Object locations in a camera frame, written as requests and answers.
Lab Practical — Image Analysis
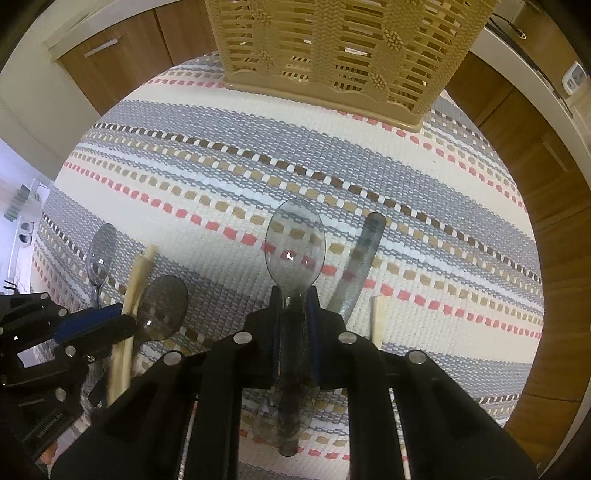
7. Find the white plug-in timer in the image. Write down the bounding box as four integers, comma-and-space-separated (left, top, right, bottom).
561, 62, 588, 95

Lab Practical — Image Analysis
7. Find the wooden cabinet door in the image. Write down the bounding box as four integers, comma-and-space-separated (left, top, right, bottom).
55, 7, 174, 116
447, 51, 514, 126
154, 0, 221, 75

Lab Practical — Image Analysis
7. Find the beige plastic utensil basket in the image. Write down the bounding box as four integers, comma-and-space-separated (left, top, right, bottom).
203, 0, 499, 132

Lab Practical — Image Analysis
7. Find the clear grey plastic spoon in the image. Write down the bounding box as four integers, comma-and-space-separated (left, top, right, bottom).
329, 212, 387, 320
87, 223, 119, 310
264, 198, 327, 457
88, 275, 189, 407
253, 392, 319, 450

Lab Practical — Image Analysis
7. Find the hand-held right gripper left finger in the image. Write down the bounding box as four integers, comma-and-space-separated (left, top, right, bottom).
46, 286, 282, 480

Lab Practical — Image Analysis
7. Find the silver cabinet handle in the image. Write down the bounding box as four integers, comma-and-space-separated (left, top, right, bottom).
541, 138, 570, 172
84, 39, 122, 57

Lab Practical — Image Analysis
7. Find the wooden corner cabinet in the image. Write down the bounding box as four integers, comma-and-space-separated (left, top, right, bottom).
478, 88, 591, 416

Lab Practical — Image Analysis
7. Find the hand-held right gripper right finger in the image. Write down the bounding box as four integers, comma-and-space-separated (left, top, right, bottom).
305, 286, 541, 480

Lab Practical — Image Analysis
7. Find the wooden chopstick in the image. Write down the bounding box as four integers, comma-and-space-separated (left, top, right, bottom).
106, 244, 160, 408
371, 296, 387, 348

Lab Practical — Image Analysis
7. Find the striped woven mat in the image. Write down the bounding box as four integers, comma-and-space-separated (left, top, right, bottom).
30, 51, 546, 480

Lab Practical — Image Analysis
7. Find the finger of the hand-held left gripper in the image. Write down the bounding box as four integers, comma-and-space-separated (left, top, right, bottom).
0, 293, 137, 347
0, 344, 112, 407

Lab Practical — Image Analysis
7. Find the black power cable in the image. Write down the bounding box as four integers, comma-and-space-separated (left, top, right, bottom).
489, 13, 566, 100

